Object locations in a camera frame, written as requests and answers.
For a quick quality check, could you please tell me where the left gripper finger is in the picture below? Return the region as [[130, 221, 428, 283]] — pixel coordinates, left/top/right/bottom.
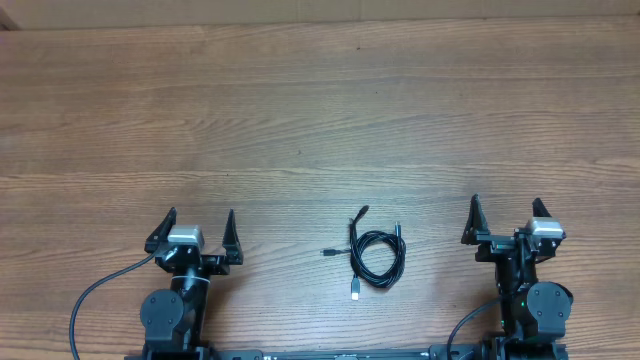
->
[[222, 209, 244, 265], [144, 207, 177, 253]]

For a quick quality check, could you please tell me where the thin black micro USB cable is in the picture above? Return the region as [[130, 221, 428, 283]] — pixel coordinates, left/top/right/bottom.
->
[[320, 221, 404, 281]]

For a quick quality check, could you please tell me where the black USB cable silver plug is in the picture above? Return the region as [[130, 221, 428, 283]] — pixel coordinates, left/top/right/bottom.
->
[[349, 205, 407, 301]]

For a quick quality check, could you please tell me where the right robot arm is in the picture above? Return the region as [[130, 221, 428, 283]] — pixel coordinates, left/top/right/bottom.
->
[[446, 194, 574, 359]]

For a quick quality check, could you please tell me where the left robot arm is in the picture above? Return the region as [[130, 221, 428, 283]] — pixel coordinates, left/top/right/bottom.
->
[[140, 208, 244, 359]]

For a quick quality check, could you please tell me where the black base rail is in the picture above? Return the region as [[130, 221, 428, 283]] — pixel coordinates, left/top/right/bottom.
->
[[124, 343, 570, 360]]

